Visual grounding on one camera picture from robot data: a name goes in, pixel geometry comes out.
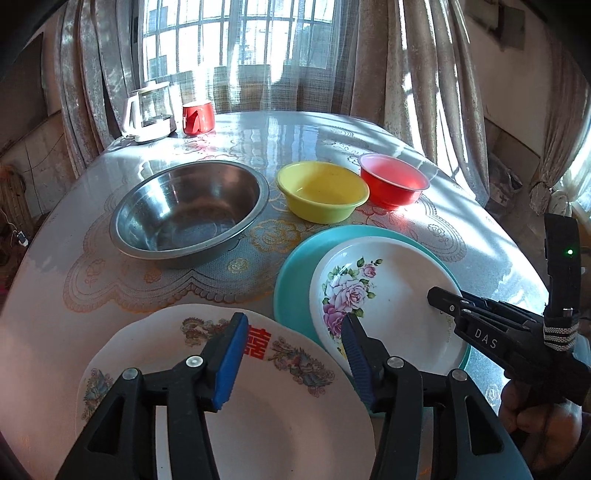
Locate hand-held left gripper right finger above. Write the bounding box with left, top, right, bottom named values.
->
left=341, top=313, right=534, bottom=480

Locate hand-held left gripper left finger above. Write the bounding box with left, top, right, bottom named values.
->
left=54, top=312, right=250, bottom=480

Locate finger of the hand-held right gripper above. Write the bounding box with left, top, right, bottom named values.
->
left=461, top=291, right=546, bottom=326
left=427, top=286, right=469, bottom=324

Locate white floral plate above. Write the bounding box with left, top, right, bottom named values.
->
left=308, top=238, right=468, bottom=377

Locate white plate with red print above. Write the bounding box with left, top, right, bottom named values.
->
left=76, top=304, right=376, bottom=480

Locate teal plate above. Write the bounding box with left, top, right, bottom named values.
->
left=273, top=225, right=472, bottom=384

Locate red plastic bowl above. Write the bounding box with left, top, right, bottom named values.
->
left=358, top=153, right=431, bottom=211

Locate person's right hand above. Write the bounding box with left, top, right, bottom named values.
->
left=499, top=382, right=587, bottom=462

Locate stainless steel bowl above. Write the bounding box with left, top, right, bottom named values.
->
left=109, top=160, right=270, bottom=270

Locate yellow plastic bowl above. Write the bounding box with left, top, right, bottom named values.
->
left=276, top=161, right=370, bottom=225

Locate beige patterned curtain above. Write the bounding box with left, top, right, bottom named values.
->
left=52, top=0, right=145, bottom=162
left=350, top=0, right=491, bottom=206
left=527, top=28, right=591, bottom=217

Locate red mug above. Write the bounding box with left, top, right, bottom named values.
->
left=182, top=100, right=216, bottom=136

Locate white glass kettle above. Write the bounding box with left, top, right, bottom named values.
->
left=121, top=82, right=179, bottom=143

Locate sheer white curtain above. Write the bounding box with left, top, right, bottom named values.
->
left=139, top=0, right=362, bottom=115

